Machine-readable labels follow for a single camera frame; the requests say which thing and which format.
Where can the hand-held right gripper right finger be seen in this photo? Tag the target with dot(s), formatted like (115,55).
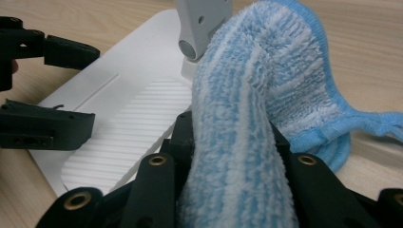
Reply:
(282,145)

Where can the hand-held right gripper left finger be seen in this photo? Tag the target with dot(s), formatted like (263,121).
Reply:
(182,136)

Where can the blue striped microfibre cloth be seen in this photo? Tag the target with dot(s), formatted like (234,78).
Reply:
(237,126)

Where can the white desk lamp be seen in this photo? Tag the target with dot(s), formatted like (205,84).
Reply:
(133,63)

